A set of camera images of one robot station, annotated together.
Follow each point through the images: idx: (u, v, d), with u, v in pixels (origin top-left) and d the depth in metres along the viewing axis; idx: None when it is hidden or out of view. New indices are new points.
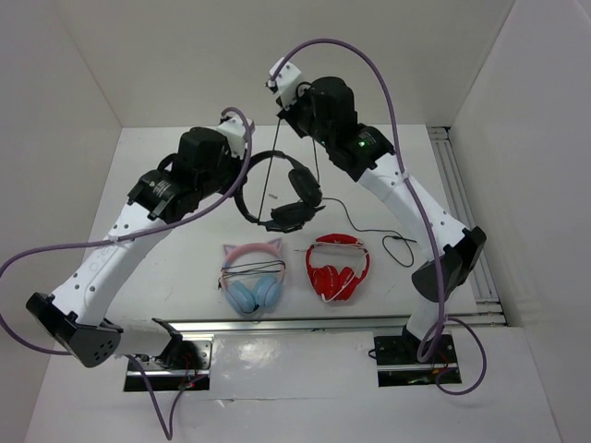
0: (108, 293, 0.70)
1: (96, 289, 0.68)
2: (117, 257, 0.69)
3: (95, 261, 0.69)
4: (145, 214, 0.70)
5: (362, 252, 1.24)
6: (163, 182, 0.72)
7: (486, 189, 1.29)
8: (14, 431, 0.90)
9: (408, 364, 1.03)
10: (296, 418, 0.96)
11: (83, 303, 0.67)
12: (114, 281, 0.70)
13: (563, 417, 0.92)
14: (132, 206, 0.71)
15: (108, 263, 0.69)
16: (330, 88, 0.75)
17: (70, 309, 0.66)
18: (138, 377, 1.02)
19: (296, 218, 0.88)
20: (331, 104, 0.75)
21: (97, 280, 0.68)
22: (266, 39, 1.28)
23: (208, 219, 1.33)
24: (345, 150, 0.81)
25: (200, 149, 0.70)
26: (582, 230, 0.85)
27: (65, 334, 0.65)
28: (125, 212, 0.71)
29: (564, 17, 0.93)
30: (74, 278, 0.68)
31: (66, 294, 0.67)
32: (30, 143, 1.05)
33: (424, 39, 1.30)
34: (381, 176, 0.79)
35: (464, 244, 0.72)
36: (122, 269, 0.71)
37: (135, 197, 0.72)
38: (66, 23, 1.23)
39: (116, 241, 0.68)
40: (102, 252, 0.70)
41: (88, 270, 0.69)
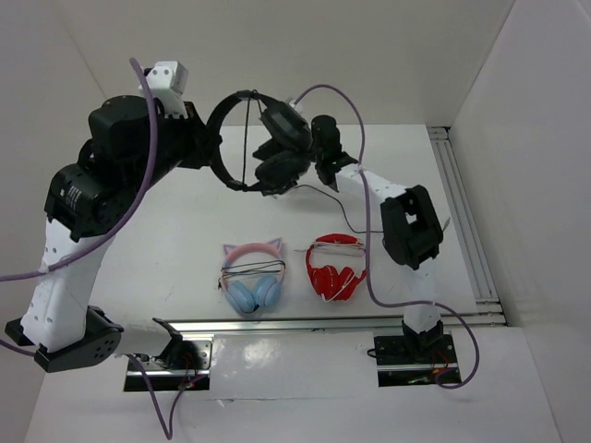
0: (74, 313, 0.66)
1: (54, 320, 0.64)
2: (60, 284, 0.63)
3: (42, 292, 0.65)
4: (68, 231, 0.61)
5: (362, 252, 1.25)
6: (77, 181, 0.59)
7: (486, 188, 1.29)
8: (13, 430, 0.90)
9: (407, 365, 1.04)
10: (296, 419, 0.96)
11: (46, 333, 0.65)
12: (73, 301, 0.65)
13: (563, 417, 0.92)
14: (54, 224, 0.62)
15: (53, 293, 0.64)
16: (323, 124, 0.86)
17: (40, 341, 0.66)
18: (138, 377, 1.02)
19: (285, 173, 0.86)
20: (322, 137, 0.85)
21: (50, 310, 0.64)
22: (266, 40, 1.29)
23: (208, 218, 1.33)
24: (323, 170, 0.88)
25: (114, 131, 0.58)
26: (582, 229, 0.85)
27: (43, 365, 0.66)
28: (50, 232, 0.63)
29: (564, 17, 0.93)
30: (31, 310, 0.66)
31: (30, 327, 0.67)
32: (31, 143, 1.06)
33: (424, 39, 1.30)
34: (342, 173, 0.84)
35: (404, 197, 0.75)
36: (76, 289, 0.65)
37: (52, 212, 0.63)
38: (67, 24, 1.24)
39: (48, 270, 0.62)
40: (44, 281, 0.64)
41: (40, 301, 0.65)
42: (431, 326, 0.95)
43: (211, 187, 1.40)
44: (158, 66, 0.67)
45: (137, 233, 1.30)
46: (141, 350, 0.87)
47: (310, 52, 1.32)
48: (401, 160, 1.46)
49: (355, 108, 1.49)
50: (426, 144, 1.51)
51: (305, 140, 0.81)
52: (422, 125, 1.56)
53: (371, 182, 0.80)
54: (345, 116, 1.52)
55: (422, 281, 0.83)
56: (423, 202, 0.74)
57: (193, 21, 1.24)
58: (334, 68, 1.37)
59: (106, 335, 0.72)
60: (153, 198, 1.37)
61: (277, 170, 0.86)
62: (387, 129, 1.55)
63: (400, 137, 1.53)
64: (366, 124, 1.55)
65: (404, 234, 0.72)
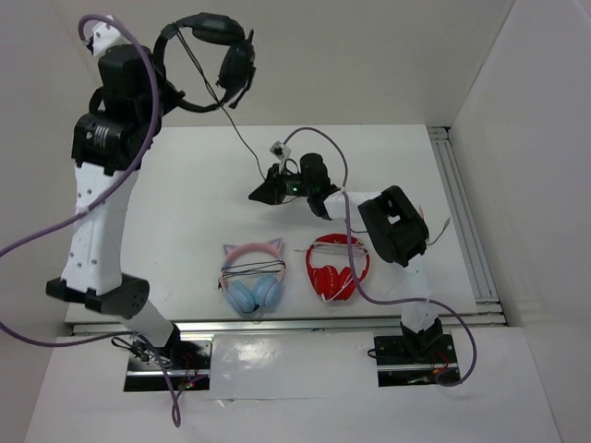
0: (113, 254, 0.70)
1: (100, 260, 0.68)
2: (101, 224, 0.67)
3: (82, 236, 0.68)
4: (102, 171, 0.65)
5: (362, 252, 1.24)
6: (101, 125, 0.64)
7: (486, 188, 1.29)
8: (14, 431, 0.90)
9: (408, 365, 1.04)
10: (297, 418, 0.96)
11: (93, 276, 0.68)
12: (111, 240, 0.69)
13: (563, 417, 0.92)
14: (85, 166, 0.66)
15: (93, 233, 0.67)
16: (312, 164, 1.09)
17: (86, 285, 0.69)
18: (138, 377, 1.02)
19: (240, 65, 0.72)
20: (312, 174, 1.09)
21: (94, 252, 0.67)
22: (267, 40, 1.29)
23: (208, 218, 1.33)
24: (315, 202, 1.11)
25: (126, 72, 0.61)
26: (582, 230, 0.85)
27: (96, 307, 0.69)
28: (81, 175, 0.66)
29: (564, 17, 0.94)
30: (73, 258, 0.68)
31: (75, 276, 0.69)
32: (32, 142, 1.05)
33: (424, 39, 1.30)
34: (331, 197, 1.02)
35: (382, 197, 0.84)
36: (112, 227, 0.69)
37: (79, 157, 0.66)
38: (67, 23, 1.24)
39: (88, 210, 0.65)
40: (83, 226, 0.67)
41: (81, 246, 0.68)
42: (428, 326, 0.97)
43: (211, 187, 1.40)
44: (97, 29, 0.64)
45: (137, 233, 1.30)
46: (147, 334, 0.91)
47: (310, 52, 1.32)
48: (401, 160, 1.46)
49: (355, 108, 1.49)
50: (426, 144, 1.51)
51: (238, 30, 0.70)
52: (422, 125, 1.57)
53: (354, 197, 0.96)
54: (346, 115, 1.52)
55: (413, 279, 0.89)
56: (400, 199, 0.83)
57: None
58: (334, 68, 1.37)
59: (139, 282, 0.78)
60: (154, 198, 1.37)
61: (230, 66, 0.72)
62: (388, 129, 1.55)
63: (400, 137, 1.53)
64: (366, 124, 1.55)
65: (387, 231, 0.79)
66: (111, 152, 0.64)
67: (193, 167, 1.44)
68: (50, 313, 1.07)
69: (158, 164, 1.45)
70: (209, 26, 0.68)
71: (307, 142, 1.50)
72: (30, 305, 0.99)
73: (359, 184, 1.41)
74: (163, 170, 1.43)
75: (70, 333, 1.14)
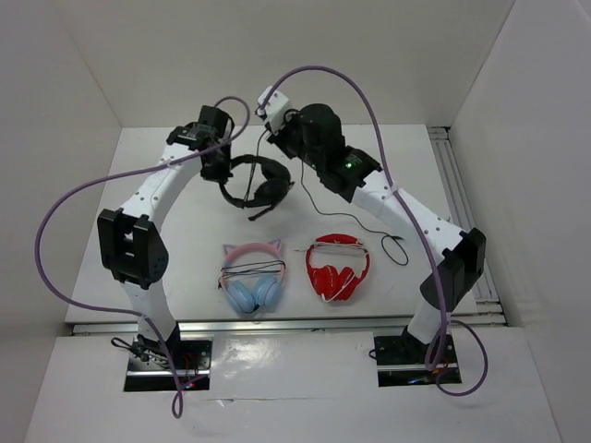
0: (164, 207, 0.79)
1: (159, 199, 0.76)
2: (173, 176, 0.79)
3: (152, 180, 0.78)
4: (186, 149, 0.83)
5: (362, 252, 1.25)
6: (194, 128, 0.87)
7: (486, 189, 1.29)
8: (14, 430, 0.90)
9: (408, 365, 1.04)
10: (297, 418, 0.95)
11: (152, 209, 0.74)
12: (170, 197, 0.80)
13: (563, 417, 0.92)
14: (173, 146, 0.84)
15: (164, 180, 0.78)
16: (318, 115, 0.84)
17: (140, 213, 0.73)
18: (138, 377, 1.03)
19: (272, 191, 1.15)
20: (321, 134, 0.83)
21: (158, 192, 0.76)
22: (266, 40, 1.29)
23: (208, 218, 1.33)
24: (333, 173, 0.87)
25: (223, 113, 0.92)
26: (582, 229, 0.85)
27: (142, 231, 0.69)
28: (168, 150, 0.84)
29: (563, 17, 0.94)
30: (137, 195, 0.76)
31: (132, 206, 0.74)
32: (32, 143, 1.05)
33: (424, 40, 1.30)
34: (371, 193, 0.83)
35: (462, 245, 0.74)
36: (174, 187, 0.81)
37: (172, 138, 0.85)
38: (68, 23, 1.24)
39: (170, 163, 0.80)
40: (156, 175, 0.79)
41: (149, 186, 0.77)
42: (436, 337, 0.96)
43: (211, 187, 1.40)
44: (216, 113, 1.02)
45: None
46: (152, 315, 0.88)
47: (310, 53, 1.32)
48: (401, 160, 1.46)
49: (355, 108, 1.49)
50: (426, 144, 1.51)
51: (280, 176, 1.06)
52: (422, 124, 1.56)
53: (419, 221, 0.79)
54: (347, 116, 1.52)
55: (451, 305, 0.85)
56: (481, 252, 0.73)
57: (193, 20, 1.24)
58: (335, 69, 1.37)
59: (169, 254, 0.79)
60: None
61: (270, 189, 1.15)
62: (388, 129, 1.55)
63: (399, 137, 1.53)
64: (367, 124, 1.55)
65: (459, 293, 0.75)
66: (198, 141, 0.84)
67: None
68: (50, 313, 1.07)
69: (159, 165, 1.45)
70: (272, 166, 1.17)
71: None
72: (31, 304, 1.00)
73: None
74: None
75: (70, 333, 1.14)
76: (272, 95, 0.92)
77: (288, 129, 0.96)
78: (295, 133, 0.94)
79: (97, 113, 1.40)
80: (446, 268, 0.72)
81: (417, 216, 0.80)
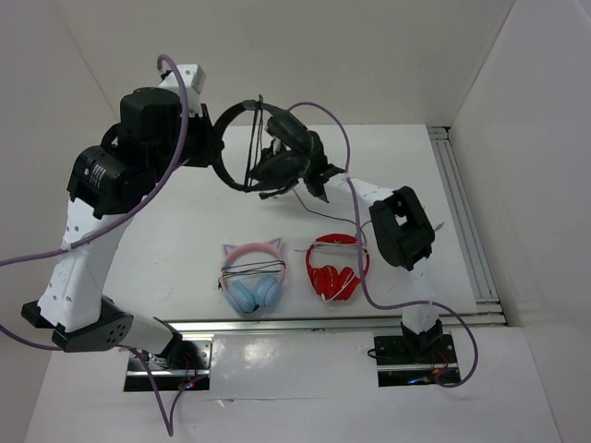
0: (91, 291, 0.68)
1: (72, 300, 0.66)
2: (80, 264, 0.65)
3: (62, 270, 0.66)
4: (90, 210, 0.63)
5: (362, 252, 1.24)
6: (101, 163, 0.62)
7: (486, 189, 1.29)
8: (15, 431, 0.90)
9: (408, 364, 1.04)
10: (297, 419, 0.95)
11: (65, 315, 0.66)
12: (93, 275, 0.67)
13: (563, 417, 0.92)
14: (76, 203, 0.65)
15: (72, 270, 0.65)
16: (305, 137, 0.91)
17: (57, 320, 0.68)
18: (138, 377, 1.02)
19: (288, 171, 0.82)
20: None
21: (69, 291, 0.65)
22: (267, 40, 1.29)
23: (208, 217, 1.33)
24: (311, 180, 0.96)
25: (147, 115, 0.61)
26: (583, 229, 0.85)
27: (61, 344, 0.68)
28: (72, 211, 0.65)
29: (564, 16, 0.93)
30: (51, 290, 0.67)
31: (50, 306, 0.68)
32: (32, 143, 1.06)
33: (423, 40, 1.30)
34: (331, 182, 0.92)
35: (391, 199, 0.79)
36: (93, 268, 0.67)
37: (74, 192, 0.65)
38: (68, 24, 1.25)
39: (70, 249, 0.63)
40: (65, 260, 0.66)
41: (59, 281, 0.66)
42: (428, 326, 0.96)
43: (211, 186, 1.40)
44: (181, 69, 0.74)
45: (138, 233, 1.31)
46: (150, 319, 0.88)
47: (310, 53, 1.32)
48: (401, 160, 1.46)
49: (354, 108, 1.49)
50: (426, 144, 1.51)
51: (308, 143, 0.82)
52: (422, 125, 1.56)
53: (359, 189, 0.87)
54: (346, 117, 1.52)
55: (419, 281, 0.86)
56: (412, 202, 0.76)
57: (193, 20, 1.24)
58: (336, 69, 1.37)
59: (122, 321, 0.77)
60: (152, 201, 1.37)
61: (280, 168, 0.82)
62: (387, 128, 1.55)
63: (399, 137, 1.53)
64: (367, 123, 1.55)
65: (394, 237, 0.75)
66: (102, 198, 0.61)
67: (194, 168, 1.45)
68: None
69: None
70: (283, 125, 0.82)
71: None
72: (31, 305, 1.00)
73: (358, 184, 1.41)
74: None
75: None
76: None
77: None
78: None
79: (97, 113, 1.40)
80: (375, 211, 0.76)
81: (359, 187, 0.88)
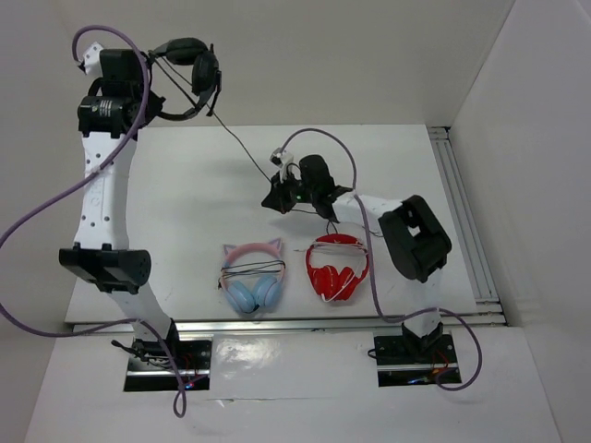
0: (120, 215, 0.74)
1: (111, 218, 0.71)
2: (111, 183, 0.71)
3: (93, 196, 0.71)
4: (108, 137, 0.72)
5: (362, 252, 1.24)
6: (104, 100, 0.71)
7: (486, 189, 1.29)
8: (15, 431, 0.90)
9: (408, 364, 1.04)
10: (297, 419, 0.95)
11: (108, 233, 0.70)
12: (120, 199, 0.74)
13: (563, 417, 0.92)
14: (90, 136, 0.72)
15: (105, 191, 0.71)
16: (310, 161, 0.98)
17: (102, 243, 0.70)
18: (138, 377, 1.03)
19: (210, 70, 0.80)
20: (312, 174, 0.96)
21: (106, 209, 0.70)
22: (266, 39, 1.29)
23: (208, 218, 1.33)
24: (320, 204, 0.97)
25: (126, 59, 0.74)
26: (582, 229, 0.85)
27: (114, 260, 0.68)
28: (89, 144, 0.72)
29: (564, 16, 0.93)
30: (85, 220, 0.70)
31: (89, 235, 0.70)
32: (32, 142, 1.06)
33: (423, 40, 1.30)
34: (338, 200, 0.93)
35: (402, 210, 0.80)
36: (120, 191, 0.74)
37: (84, 131, 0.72)
38: (67, 23, 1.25)
39: (101, 169, 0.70)
40: (93, 187, 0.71)
41: (93, 206, 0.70)
42: (431, 329, 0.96)
43: (210, 187, 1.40)
44: (87, 52, 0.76)
45: (137, 233, 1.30)
46: (150, 319, 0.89)
47: (310, 53, 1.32)
48: (400, 160, 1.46)
49: (354, 108, 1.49)
50: (426, 144, 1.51)
51: (199, 43, 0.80)
52: (422, 125, 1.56)
53: (367, 203, 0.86)
54: (346, 117, 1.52)
55: (429, 292, 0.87)
56: (423, 211, 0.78)
57: (193, 20, 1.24)
58: (336, 68, 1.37)
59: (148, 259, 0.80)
60: (152, 201, 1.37)
61: (201, 73, 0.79)
62: (388, 128, 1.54)
63: (399, 137, 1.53)
64: (367, 123, 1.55)
65: (408, 245, 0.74)
66: (114, 123, 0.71)
67: (193, 168, 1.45)
68: (50, 311, 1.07)
69: (157, 165, 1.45)
70: (178, 44, 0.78)
71: (307, 142, 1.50)
72: (31, 305, 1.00)
73: (359, 184, 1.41)
74: (163, 169, 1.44)
75: (70, 334, 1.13)
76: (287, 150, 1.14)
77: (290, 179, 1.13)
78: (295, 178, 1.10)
79: None
80: (386, 223, 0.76)
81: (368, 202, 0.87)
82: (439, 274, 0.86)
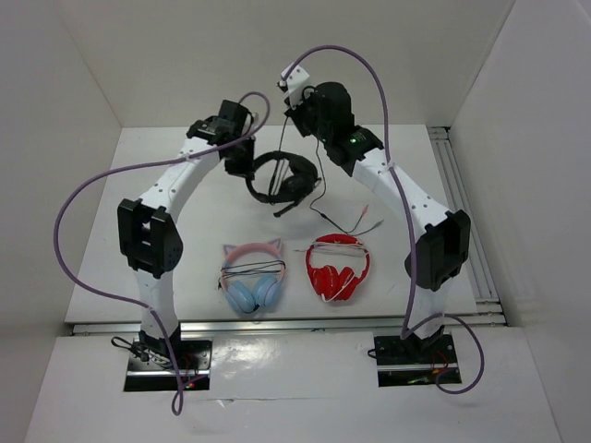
0: (181, 198, 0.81)
1: (176, 192, 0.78)
2: (190, 170, 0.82)
3: (171, 173, 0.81)
4: (204, 142, 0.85)
5: (362, 251, 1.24)
6: (212, 124, 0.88)
7: (486, 189, 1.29)
8: (14, 431, 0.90)
9: (408, 365, 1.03)
10: (297, 419, 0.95)
11: (169, 199, 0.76)
12: (186, 190, 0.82)
13: (563, 417, 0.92)
14: (192, 139, 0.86)
15: (182, 173, 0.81)
16: (331, 92, 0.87)
17: (159, 205, 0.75)
18: (138, 377, 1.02)
19: (300, 185, 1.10)
20: (331, 108, 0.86)
21: (175, 185, 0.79)
22: (267, 39, 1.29)
23: (209, 218, 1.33)
24: (339, 147, 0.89)
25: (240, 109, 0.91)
26: (583, 229, 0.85)
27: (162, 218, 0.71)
28: (187, 142, 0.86)
29: (564, 17, 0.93)
30: (155, 185, 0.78)
31: (152, 197, 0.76)
32: (33, 142, 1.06)
33: (423, 40, 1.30)
34: (368, 166, 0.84)
35: (446, 225, 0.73)
36: (191, 182, 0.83)
37: (190, 134, 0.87)
38: (68, 24, 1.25)
39: (187, 157, 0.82)
40: (174, 169, 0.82)
41: (167, 179, 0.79)
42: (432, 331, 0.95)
43: (211, 187, 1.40)
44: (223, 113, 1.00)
45: None
46: (160, 314, 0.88)
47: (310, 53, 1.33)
48: (401, 160, 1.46)
49: (355, 108, 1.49)
50: (426, 145, 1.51)
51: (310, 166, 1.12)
52: (422, 125, 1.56)
53: (409, 196, 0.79)
54: None
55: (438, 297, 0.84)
56: (465, 231, 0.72)
57: (193, 20, 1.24)
58: (335, 69, 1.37)
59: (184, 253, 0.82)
60: None
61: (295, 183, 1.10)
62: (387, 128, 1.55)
63: (399, 138, 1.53)
64: (367, 124, 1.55)
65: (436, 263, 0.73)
66: (215, 136, 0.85)
67: None
68: (49, 312, 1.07)
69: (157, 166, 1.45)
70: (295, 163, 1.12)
71: (307, 143, 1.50)
72: (30, 305, 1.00)
73: (359, 185, 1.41)
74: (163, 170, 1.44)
75: (70, 333, 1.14)
76: (295, 69, 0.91)
77: (306, 106, 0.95)
78: (310, 110, 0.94)
79: (98, 113, 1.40)
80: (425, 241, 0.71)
81: (408, 193, 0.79)
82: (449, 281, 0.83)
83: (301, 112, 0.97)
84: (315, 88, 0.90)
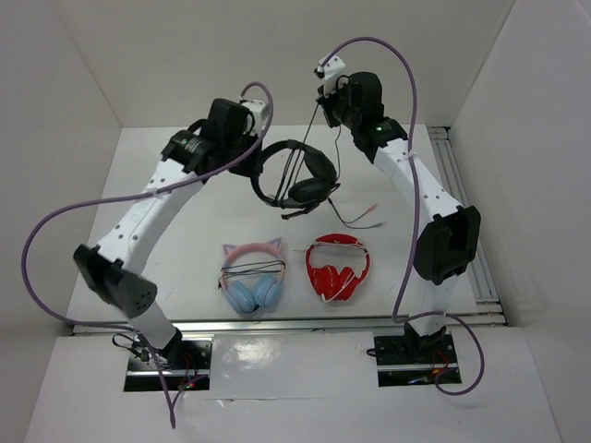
0: (149, 239, 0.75)
1: (138, 238, 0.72)
2: (158, 208, 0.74)
3: (136, 212, 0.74)
4: (180, 169, 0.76)
5: (362, 252, 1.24)
6: (194, 140, 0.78)
7: (486, 189, 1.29)
8: (14, 431, 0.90)
9: (408, 364, 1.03)
10: (295, 419, 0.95)
11: (128, 249, 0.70)
12: (155, 228, 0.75)
13: (562, 417, 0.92)
14: (167, 163, 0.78)
15: (148, 213, 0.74)
16: (367, 79, 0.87)
17: (116, 257, 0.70)
18: (138, 377, 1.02)
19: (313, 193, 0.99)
20: (363, 94, 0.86)
21: (138, 230, 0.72)
22: (267, 39, 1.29)
23: (208, 218, 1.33)
24: (364, 133, 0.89)
25: (232, 113, 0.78)
26: (583, 229, 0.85)
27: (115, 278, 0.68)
28: (161, 167, 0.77)
29: (564, 17, 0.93)
30: (116, 230, 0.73)
31: (111, 245, 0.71)
32: (33, 143, 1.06)
33: (423, 40, 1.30)
34: (390, 154, 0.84)
35: (454, 219, 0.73)
36: (162, 218, 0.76)
37: (166, 155, 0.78)
38: (68, 25, 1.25)
39: (155, 192, 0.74)
40: (141, 205, 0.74)
41: (130, 221, 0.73)
42: (435, 328, 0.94)
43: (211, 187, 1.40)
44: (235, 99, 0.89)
45: None
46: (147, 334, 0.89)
47: (310, 53, 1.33)
48: None
49: None
50: (425, 145, 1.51)
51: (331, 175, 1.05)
52: (422, 125, 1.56)
53: (424, 185, 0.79)
54: None
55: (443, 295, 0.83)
56: (473, 228, 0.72)
57: (193, 20, 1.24)
58: None
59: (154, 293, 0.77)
60: None
61: (308, 189, 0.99)
62: None
63: None
64: None
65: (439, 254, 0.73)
66: (195, 160, 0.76)
67: None
68: (49, 311, 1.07)
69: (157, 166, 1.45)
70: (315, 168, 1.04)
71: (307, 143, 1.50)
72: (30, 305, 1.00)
73: (359, 185, 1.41)
74: None
75: (70, 333, 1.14)
76: (332, 57, 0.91)
77: (338, 95, 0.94)
78: (343, 99, 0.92)
79: (98, 113, 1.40)
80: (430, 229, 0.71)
81: (423, 183, 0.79)
82: (453, 280, 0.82)
83: (333, 101, 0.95)
84: (351, 77, 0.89)
